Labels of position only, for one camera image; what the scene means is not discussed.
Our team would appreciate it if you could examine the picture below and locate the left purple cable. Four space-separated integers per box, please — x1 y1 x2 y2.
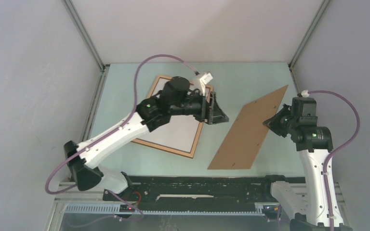
44 54 201 224

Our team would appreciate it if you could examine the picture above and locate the wooden picture frame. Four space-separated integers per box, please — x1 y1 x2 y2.
131 75 214 159

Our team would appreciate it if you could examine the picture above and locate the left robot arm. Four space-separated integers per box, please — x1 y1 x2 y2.
64 72 229 201

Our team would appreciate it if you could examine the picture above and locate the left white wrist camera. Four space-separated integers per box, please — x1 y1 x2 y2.
193 72 213 96

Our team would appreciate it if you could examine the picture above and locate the grey slotted cable duct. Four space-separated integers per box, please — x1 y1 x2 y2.
64 203 264 216

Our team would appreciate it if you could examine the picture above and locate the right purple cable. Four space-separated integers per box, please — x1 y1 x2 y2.
306 90 361 227

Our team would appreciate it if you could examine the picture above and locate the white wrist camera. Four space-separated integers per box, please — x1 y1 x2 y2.
193 72 213 96
299 90 310 98

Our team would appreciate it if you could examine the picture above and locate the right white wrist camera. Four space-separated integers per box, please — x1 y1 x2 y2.
299 90 310 98

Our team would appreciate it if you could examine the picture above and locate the aluminium corner post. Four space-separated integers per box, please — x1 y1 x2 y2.
289 0 331 71
62 0 106 72

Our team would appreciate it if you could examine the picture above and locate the right aluminium corner post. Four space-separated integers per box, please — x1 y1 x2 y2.
289 0 331 71

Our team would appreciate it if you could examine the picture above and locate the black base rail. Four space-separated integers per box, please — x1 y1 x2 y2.
103 177 301 212

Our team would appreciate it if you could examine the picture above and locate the brown backing board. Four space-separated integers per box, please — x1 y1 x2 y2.
208 85 288 170

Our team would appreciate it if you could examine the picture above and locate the purple cable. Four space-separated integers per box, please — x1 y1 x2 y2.
306 90 361 227
44 54 201 224

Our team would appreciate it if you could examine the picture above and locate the left aluminium corner post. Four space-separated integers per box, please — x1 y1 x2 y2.
62 0 106 72

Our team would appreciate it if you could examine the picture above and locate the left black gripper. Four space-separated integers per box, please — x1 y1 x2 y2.
170 89 228 124

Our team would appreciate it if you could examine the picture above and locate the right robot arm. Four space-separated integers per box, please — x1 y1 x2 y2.
261 96 352 231

